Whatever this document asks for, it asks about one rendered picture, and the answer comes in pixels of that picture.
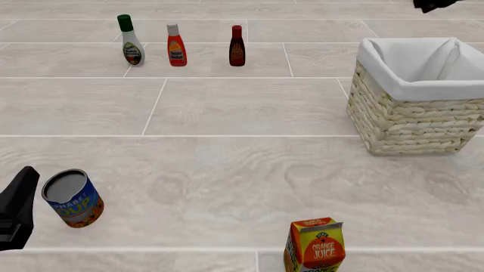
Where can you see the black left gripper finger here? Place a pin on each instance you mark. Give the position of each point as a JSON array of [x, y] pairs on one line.
[[20, 187]]

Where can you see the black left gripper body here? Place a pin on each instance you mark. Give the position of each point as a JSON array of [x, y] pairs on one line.
[[11, 235]]

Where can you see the woven basket with white liner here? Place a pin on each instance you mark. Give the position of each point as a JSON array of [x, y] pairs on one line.
[[416, 113]]

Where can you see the blue alphabet soup tin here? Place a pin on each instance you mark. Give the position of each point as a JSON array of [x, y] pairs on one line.
[[75, 202]]

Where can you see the white ranch dressing bottle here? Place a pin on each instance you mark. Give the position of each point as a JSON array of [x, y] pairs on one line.
[[132, 48]]

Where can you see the red ketchup bottle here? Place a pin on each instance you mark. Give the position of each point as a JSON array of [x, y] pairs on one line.
[[176, 51]]

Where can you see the dark red barbecue sauce bottle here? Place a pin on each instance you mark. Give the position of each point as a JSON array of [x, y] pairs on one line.
[[237, 51]]

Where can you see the orange juice carton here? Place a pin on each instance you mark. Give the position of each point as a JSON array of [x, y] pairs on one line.
[[317, 249]]

